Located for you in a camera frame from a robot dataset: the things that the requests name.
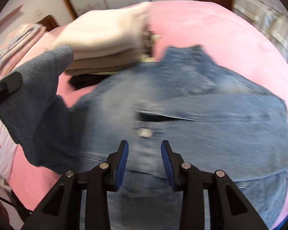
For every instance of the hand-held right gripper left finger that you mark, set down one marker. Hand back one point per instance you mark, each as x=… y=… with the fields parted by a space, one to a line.
x=122 y=165

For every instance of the floral pillow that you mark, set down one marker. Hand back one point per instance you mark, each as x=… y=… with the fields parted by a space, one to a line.
x=12 y=52

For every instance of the pink plush blanket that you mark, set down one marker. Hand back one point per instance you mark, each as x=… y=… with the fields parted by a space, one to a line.
x=218 y=40

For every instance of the pink wall shelf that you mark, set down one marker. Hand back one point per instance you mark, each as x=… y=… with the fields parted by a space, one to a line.
x=7 y=19

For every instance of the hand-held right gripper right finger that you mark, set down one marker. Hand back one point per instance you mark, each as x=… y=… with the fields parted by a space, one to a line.
x=166 y=165

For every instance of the brown folded garment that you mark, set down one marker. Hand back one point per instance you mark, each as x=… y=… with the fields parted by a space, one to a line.
x=100 y=68

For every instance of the white floral bed sheet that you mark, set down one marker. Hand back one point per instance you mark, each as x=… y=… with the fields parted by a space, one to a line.
x=0 y=146

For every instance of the dark wooden headboard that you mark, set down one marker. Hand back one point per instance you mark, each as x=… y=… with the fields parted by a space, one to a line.
x=49 y=22

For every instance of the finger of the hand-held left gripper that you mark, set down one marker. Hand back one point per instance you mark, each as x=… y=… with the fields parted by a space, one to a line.
x=7 y=87

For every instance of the black folded cloth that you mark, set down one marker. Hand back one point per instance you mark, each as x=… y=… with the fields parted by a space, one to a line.
x=88 y=81

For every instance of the beige folded garment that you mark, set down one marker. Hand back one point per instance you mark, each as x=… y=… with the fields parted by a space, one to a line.
x=110 y=57

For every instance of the beige curtain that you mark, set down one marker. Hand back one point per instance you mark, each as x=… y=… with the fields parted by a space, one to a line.
x=266 y=21

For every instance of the blue denim jacket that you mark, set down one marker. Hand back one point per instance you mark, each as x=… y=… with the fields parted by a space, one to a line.
x=194 y=124

